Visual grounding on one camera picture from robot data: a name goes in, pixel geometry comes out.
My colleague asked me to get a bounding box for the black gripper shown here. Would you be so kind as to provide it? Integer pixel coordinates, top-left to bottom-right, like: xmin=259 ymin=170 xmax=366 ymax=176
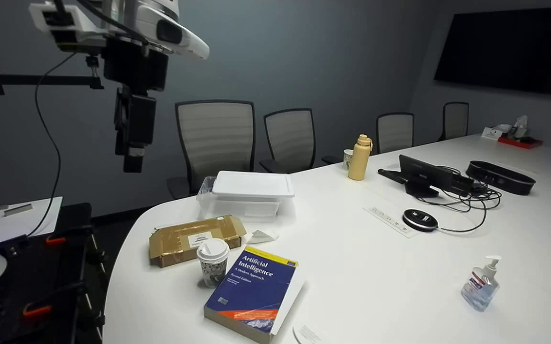
xmin=102 ymin=36 xmax=171 ymax=174

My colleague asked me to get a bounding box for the small white paper piece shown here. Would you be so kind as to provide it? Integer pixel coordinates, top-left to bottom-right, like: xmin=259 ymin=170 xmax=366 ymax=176
xmin=247 ymin=227 xmax=280 ymax=246

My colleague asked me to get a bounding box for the flat brown cardboard box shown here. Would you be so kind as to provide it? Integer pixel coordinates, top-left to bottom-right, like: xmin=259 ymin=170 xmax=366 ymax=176
xmin=148 ymin=214 xmax=249 ymax=269

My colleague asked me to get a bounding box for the white box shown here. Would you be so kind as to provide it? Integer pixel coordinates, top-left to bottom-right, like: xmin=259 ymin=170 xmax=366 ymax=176
xmin=481 ymin=124 xmax=504 ymax=143

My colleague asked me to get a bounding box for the grey mesh office chair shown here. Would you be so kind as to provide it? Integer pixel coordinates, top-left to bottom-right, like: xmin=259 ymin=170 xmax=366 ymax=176
xmin=261 ymin=107 xmax=320 ymax=174
xmin=167 ymin=99 xmax=259 ymax=197
xmin=443 ymin=99 xmax=471 ymax=141
xmin=376 ymin=111 xmax=418 ymax=155

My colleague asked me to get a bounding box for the clear plastic container white lid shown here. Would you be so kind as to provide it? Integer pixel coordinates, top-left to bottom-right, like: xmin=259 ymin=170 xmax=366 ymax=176
xmin=196 ymin=168 xmax=297 ymax=222

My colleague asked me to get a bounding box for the white clipboard sheet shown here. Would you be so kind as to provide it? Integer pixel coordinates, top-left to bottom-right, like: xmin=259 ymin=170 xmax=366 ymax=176
xmin=0 ymin=195 xmax=66 ymax=246

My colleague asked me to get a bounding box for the white paper coffee cup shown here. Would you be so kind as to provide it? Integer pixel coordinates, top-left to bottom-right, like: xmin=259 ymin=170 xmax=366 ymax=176
xmin=196 ymin=237 xmax=232 ymax=290

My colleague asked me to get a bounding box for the black robot cart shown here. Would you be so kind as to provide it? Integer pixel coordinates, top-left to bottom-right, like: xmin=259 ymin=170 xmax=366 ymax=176
xmin=0 ymin=202 xmax=110 ymax=344

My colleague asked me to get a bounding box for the blue and yellow textbook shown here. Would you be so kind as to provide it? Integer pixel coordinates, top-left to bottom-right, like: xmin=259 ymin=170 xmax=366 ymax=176
xmin=203 ymin=245 xmax=309 ymax=344

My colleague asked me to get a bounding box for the small white cup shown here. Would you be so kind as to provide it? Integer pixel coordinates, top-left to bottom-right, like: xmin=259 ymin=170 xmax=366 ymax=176
xmin=341 ymin=147 xmax=356 ymax=172

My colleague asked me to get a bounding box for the white label strip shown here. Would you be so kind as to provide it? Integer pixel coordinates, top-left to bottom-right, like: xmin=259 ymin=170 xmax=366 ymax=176
xmin=370 ymin=206 xmax=416 ymax=239

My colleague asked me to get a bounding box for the round black speaker puck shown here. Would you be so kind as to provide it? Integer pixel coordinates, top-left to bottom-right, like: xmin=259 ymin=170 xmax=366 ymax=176
xmin=402 ymin=206 xmax=441 ymax=235

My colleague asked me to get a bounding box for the black conference soundbar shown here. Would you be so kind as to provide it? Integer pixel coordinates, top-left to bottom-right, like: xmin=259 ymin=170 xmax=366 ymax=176
xmin=465 ymin=159 xmax=538 ymax=197

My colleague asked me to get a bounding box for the clear hand sanitizer bottle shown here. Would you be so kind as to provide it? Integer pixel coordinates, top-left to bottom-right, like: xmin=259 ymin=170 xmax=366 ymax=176
xmin=460 ymin=254 xmax=504 ymax=313

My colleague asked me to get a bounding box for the red tray with supplies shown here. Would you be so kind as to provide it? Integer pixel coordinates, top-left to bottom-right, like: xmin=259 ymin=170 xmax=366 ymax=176
xmin=498 ymin=113 xmax=544 ymax=151

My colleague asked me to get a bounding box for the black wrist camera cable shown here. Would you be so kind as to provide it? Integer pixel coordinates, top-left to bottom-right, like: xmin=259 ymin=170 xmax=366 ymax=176
xmin=27 ymin=52 xmax=81 ymax=239

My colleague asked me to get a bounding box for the black camera mount rod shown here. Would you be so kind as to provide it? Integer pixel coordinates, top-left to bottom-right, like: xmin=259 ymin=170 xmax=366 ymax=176
xmin=0 ymin=63 xmax=106 ymax=97

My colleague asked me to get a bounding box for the black table cable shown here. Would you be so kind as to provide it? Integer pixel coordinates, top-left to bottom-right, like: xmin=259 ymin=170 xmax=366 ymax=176
xmin=416 ymin=181 xmax=504 ymax=235

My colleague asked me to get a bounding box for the black wall television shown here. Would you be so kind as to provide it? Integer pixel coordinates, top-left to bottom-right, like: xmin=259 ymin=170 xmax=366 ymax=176
xmin=433 ymin=6 xmax=551 ymax=97

